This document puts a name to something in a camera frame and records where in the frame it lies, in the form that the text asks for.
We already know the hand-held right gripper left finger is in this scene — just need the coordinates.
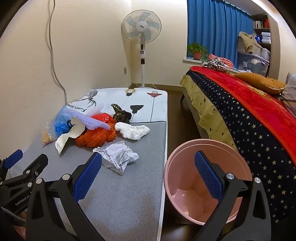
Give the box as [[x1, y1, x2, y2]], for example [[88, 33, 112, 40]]
[[25, 152, 109, 241]]

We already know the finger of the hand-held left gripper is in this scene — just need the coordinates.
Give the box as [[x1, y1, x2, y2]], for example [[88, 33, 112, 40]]
[[0, 149, 24, 179], [0, 153, 49, 194]]

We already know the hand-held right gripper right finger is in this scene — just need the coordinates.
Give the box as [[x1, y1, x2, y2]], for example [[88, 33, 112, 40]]
[[194, 151, 271, 241]]

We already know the pink trash bin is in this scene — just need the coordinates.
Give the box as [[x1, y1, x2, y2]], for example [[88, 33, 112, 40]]
[[164, 138, 253, 226]]

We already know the clear plastic wrapper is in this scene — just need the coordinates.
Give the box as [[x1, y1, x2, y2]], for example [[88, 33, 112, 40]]
[[42, 123, 57, 146]]

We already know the white torn paper sheet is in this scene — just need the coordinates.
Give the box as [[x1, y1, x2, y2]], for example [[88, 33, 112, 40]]
[[55, 117, 86, 154]]

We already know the printed paper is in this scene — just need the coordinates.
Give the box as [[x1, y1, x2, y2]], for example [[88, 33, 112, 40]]
[[93, 141, 140, 176]]

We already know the orange plastic bag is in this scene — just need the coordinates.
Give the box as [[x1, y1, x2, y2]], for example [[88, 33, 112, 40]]
[[75, 123, 117, 147]]

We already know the blue plastic bag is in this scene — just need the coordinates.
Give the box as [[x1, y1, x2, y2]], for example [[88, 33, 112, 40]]
[[54, 107, 77, 137]]

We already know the pale foam mesh sleeve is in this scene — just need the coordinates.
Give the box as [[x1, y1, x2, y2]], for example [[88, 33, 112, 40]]
[[65, 104, 111, 131]]

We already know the red plastic bag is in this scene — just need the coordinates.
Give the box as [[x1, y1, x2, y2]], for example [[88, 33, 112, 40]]
[[92, 113, 116, 127]]

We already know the white tissue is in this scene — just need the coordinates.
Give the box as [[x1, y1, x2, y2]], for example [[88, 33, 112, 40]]
[[114, 122, 151, 141]]

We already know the dark leopard print cloth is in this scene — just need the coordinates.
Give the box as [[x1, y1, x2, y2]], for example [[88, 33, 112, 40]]
[[111, 103, 132, 124]]

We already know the grey white printed mattress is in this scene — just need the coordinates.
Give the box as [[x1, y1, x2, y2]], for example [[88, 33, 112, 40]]
[[23, 88, 168, 241]]

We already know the navy star print quilt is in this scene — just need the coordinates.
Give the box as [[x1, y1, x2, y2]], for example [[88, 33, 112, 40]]
[[185, 70, 296, 223]]

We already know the yellow star print sheet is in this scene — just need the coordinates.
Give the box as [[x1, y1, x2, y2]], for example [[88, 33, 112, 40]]
[[180, 74, 241, 153]]

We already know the red blanket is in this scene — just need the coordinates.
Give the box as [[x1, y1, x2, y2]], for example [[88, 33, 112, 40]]
[[190, 66, 296, 166]]

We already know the orange pillow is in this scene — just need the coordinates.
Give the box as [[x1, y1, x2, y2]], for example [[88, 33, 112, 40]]
[[233, 72, 287, 94]]

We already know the pink folded cloth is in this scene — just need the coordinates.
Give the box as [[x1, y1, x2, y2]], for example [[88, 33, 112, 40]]
[[208, 54, 234, 69]]

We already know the plaid pillow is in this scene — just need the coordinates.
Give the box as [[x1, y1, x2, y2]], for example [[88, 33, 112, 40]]
[[279, 72, 296, 109]]

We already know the white window sill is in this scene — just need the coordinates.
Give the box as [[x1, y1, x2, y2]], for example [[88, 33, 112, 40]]
[[183, 58, 241, 70]]

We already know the clear plastic storage box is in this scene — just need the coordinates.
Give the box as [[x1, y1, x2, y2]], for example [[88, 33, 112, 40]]
[[237, 47, 271, 77]]

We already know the potted green plant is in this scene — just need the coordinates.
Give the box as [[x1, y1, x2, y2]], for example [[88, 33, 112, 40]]
[[187, 43, 210, 62]]

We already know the beige coat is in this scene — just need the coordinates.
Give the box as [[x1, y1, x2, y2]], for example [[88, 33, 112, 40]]
[[238, 31, 263, 54]]

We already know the blue curtain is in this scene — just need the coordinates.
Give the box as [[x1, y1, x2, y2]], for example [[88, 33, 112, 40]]
[[187, 0, 255, 70]]

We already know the wooden bookshelf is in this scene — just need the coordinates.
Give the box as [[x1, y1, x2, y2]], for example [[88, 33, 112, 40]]
[[251, 13, 272, 50]]

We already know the white standing fan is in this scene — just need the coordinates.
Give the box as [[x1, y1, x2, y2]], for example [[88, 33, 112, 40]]
[[121, 10, 162, 90]]

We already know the grey wall cable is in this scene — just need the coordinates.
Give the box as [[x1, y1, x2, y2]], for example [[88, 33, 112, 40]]
[[47, 0, 68, 105]]

